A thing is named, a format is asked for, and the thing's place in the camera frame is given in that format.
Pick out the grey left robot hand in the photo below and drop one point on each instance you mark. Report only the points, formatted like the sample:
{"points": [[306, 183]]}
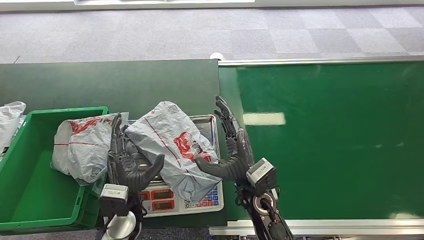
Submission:
{"points": [[127, 172]]}

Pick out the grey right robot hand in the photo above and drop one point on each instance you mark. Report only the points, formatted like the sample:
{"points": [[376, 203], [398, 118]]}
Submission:
{"points": [[236, 159]]}

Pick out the grey mailer bag red logo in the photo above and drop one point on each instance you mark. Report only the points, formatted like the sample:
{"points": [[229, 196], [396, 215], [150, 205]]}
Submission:
{"points": [[165, 139]]}

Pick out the white conveyor roller end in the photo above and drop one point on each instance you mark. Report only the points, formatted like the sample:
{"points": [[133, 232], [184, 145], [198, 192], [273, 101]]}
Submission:
{"points": [[217, 56]]}

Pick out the green conveyor belt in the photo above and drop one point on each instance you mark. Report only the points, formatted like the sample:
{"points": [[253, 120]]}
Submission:
{"points": [[348, 139]]}

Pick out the grey mailer bag wide red print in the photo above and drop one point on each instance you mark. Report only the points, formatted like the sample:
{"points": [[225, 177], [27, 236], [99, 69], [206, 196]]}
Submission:
{"points": [[82, 149]]}

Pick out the electronic scale steel tray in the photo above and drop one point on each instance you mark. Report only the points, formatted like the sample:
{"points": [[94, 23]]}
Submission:
{"points": [[169, 205]]}

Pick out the green plastic crate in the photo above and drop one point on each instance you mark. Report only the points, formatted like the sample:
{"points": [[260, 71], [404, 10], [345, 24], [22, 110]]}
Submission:
{"points": [[36, 195]]}

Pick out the plain white plastic bag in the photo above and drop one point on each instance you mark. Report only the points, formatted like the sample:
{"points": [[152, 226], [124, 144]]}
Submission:
{"points": [[8, 122]]}

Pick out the white baseboard trim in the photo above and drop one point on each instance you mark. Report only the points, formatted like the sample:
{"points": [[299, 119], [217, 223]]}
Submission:
{"points": [[298, 3]]}

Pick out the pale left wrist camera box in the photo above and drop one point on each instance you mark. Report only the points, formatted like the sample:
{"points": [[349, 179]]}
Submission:
{"points": [[114, 195]]}

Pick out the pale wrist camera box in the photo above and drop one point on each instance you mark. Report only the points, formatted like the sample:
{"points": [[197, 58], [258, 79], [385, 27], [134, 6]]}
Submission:
{"points": [[114, 195], [261, 174]]}

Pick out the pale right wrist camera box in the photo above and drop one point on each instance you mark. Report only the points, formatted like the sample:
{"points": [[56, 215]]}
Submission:
{"points": [[261, 174]]}

